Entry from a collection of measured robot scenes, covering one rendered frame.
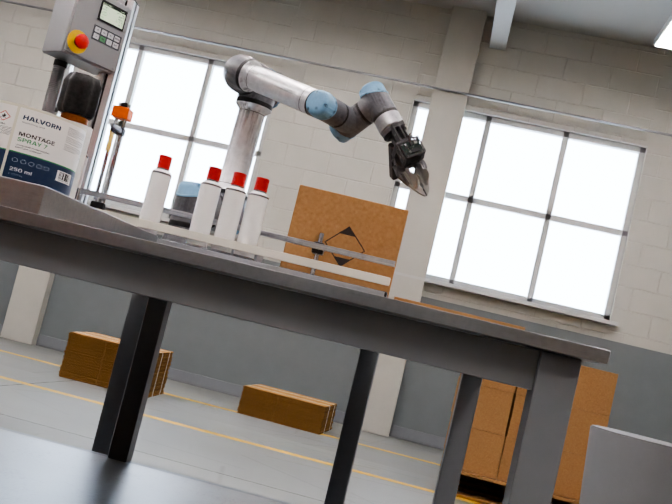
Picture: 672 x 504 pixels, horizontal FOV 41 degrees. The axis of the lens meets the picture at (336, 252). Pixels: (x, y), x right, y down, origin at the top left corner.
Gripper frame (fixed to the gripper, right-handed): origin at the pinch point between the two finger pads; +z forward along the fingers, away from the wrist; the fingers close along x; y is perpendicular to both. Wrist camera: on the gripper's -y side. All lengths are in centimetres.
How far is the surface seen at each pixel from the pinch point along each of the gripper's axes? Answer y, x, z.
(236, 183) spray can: 18, -51, -12
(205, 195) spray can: 17, -59, -13
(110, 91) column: 7, -69, -56
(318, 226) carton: -0.7, -31.1, -1.7
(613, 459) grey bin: -148, 84, 84
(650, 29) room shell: -336, 390, -197
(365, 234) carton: 0.2, -20.6, 5.5
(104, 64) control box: 12, -68, -61
